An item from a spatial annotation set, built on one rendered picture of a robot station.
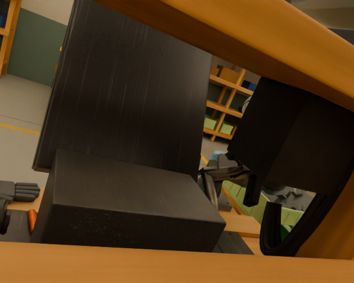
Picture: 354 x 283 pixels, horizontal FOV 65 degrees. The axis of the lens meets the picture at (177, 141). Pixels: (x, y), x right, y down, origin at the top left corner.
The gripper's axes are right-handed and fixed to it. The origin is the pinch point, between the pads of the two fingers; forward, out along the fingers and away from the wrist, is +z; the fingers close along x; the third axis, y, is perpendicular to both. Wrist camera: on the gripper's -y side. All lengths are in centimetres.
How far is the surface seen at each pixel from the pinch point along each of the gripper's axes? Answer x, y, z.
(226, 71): -379, 318, -305
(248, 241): -46, -20, -36
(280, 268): 30.7, -20.1, 9.0
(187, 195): 14.0, -6.3, 13.0
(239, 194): -89, 6, -65
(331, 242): 22.1, -19.8, -10.1
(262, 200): -69, -2, -66
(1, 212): 13.4, -4.7, 44.7
